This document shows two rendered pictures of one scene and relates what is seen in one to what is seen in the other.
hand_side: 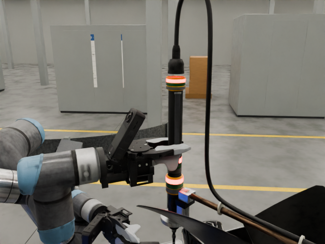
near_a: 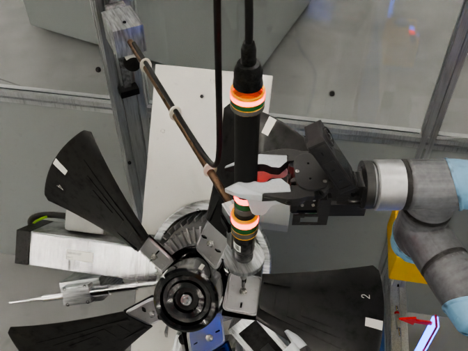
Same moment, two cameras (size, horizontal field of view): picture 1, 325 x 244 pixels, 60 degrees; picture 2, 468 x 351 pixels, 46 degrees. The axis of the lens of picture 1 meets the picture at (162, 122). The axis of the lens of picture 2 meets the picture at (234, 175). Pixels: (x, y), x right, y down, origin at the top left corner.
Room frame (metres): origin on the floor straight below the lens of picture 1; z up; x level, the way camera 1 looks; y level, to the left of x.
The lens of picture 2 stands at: (1.14, 0.15, 2.09)
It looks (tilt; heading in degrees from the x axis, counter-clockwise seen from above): 47 degrees down; 201
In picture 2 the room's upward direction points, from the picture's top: straight up
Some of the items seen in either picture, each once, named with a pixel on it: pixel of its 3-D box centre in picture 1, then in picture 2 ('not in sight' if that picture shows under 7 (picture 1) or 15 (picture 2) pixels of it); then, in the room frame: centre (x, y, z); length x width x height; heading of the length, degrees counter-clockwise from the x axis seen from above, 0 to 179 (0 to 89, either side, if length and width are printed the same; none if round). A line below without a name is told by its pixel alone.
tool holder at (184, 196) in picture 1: (177, 204); (241, 238); (0.62, -0.04, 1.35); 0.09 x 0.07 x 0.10; 46
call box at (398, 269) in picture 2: not in sight; (412, 244); (0.27, 0.27, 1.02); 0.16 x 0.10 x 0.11; 11
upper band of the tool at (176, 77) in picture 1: (175, 83); (247, 98); (0.63, -0.03, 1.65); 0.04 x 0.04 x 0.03
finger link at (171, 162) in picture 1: (172, 158); (256, 173); (0.59, -0.02, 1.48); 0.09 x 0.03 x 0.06; 103
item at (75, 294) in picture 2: not in sight; (78, 293); (0.69, -0.37, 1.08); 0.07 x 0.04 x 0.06; 112
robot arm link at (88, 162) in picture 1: (88, 166); (383, 183); (0.55, 0.16, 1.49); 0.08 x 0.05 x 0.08; 21
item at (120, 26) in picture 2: not in sight; (122, 30); (0.19, -0.48, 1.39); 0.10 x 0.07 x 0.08; 46
